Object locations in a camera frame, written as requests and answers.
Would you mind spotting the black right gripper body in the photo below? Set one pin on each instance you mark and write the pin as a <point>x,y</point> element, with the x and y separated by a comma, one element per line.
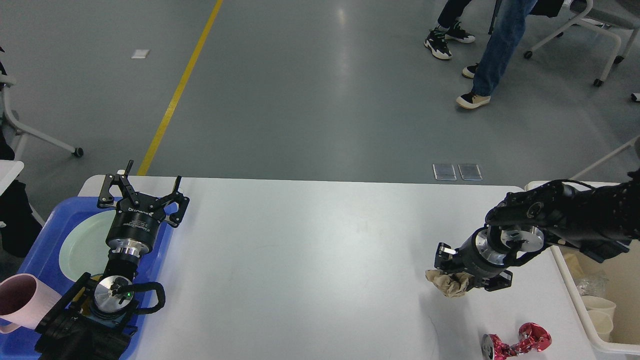
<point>483,254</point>

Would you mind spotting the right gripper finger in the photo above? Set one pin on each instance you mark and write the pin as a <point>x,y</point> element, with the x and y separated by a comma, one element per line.
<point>490,281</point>
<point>447,259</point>

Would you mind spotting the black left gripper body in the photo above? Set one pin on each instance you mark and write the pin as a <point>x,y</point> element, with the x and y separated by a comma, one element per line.
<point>134,230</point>

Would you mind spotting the brown napkin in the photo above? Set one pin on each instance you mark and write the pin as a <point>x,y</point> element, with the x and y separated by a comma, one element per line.
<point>451,285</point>

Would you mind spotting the mint green plate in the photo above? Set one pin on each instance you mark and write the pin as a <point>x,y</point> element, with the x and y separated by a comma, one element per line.
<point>85,248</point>

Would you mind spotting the red candy wrapper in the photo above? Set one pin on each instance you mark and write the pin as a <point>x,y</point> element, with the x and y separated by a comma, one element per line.
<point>531,337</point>

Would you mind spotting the brown paper bag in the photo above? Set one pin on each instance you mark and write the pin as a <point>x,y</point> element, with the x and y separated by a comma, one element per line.
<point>573,265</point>

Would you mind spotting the foil sheet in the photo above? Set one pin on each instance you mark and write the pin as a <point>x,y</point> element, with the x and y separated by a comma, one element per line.
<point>594,284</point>

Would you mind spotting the white paper cup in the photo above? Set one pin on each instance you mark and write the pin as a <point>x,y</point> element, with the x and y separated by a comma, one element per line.
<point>602,323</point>
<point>599,304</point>

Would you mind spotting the pink mug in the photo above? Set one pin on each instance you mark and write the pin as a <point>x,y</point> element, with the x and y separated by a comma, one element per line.
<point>24,302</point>

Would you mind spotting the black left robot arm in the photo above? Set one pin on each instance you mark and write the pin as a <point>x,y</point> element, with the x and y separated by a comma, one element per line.
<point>90,321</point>

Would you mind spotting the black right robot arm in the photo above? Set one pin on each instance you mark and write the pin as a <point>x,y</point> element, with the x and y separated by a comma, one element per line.
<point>600,222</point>

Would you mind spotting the person in black trousers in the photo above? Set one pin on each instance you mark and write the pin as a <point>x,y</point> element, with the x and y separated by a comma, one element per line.
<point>21,227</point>

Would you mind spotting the small white side table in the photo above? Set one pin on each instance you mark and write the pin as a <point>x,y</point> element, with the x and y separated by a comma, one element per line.
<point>9,171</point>

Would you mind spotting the white chair at left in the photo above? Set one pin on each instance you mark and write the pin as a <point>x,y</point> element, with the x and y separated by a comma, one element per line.
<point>21,130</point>

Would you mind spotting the person in blue jeans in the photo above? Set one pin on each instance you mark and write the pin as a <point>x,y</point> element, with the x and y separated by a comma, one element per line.
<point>499,50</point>

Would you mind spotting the white office chair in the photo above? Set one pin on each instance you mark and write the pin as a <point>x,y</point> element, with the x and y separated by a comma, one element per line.
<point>599,16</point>

